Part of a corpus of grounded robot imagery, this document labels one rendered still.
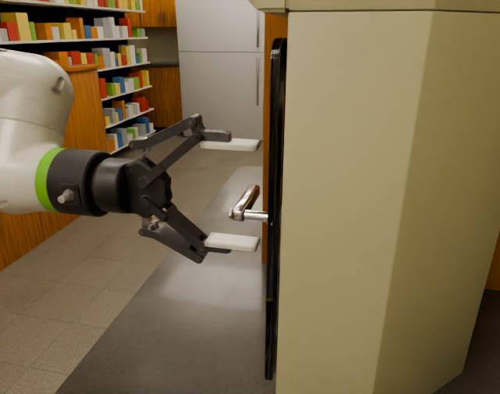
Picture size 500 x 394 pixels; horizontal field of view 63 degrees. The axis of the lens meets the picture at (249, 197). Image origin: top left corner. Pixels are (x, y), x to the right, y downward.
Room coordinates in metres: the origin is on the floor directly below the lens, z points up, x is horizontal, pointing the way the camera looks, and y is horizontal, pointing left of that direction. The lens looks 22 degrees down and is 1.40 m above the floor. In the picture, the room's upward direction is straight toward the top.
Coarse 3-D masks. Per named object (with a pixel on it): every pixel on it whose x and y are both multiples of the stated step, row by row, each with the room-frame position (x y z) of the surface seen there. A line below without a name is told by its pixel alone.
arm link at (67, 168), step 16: (64, 160) 0.51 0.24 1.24; (80, 160) 0.50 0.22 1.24; (96, 160) 0.52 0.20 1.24; (48, 176) 0.50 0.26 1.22; (64, 176) 0.49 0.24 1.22; (80, 176) 0.49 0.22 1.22; (48, 192) 0.49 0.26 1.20; (64, 192) 0.48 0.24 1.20; (80, 192) 0.48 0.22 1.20; (64, 208) 0.49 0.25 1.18; (80, 208) 0.49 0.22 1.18; (96, 208) 0.50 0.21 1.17
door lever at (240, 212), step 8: (256, 184) 0.50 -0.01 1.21; (248, 192) 0.47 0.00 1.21; (256, 192) 0.48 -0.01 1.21; (240, 200) 0.45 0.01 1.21; (248, 200) 0.45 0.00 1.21; (232, 208) 0.43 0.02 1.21; (240, 208) 0.42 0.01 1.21; (248, 208) 0.43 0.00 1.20; (232, 216) 0.42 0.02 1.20; (240, 216) 0.42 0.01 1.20; (248, 216) 0.42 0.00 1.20; (256, 216) 0.41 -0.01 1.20; (264, 216) 0.41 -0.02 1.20
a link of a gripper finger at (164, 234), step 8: (160, 224) 0.52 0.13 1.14; (144, 232) 0.50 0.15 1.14; (152, 232) 0.50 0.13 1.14; (160, 232) 0.50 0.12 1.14; (168, 232) 0.50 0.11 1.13; (176, 232) 0.51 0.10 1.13; (160, 240) 0.49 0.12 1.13; (168, 240) 0.49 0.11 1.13; (176, 240) 0.49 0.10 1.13; (184, 240) 0.50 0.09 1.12; (176, 248) 0.49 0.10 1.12; (184, 248) 0.49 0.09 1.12; (192, 248) 0.50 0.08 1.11; (192, 256) 0.48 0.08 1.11; (200, 256) 0.48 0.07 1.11
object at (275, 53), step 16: (272, 48) 0.37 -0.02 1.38; (272, 64) 0.37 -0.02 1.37; (272, 80) 0.37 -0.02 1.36; (272, 96) 0.37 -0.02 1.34; (272, 112) 0.37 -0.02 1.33; (272, 128) 0.37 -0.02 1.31; (272, 144) 0.37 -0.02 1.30; (272, 160) 0.37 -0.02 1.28; (272, 176) 0.37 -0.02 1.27; (272, 192) 0.37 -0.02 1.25; (272, 208) 0.37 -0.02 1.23; (272, 224) 0.37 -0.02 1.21; (272, 240) 0.37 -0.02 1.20; (272, 256) 0.37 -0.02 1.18; (272, 272) 0.37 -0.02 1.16; (272, 288) 0.37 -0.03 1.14; (272, 304) 0.37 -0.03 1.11
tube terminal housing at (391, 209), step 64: (320, 0) 0.35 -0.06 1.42; (384, 0) 0.34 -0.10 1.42; (448, 0) 0.34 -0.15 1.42; (320, 64) 0.35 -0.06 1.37; (384, 64) 0.34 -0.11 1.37; (448, 64) 0.35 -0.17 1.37; (320, 128) 0.35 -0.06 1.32; (384, 128) 0.34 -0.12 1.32; (448, 128) 0.36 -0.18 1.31; (320, 192) 0.35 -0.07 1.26; (384, 192) 0.34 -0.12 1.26; (448, 192) 0.37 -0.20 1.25; (320, 256) 0.35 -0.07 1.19; (384, 256) 0.34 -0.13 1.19; (448, 256) 0.39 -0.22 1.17; (320, 320) 0.35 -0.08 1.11; (384, 320) 0.34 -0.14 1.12; (448, 320) 0.40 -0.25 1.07; (320, 384) 0.35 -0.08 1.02; (384, 384) 0.35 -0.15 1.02
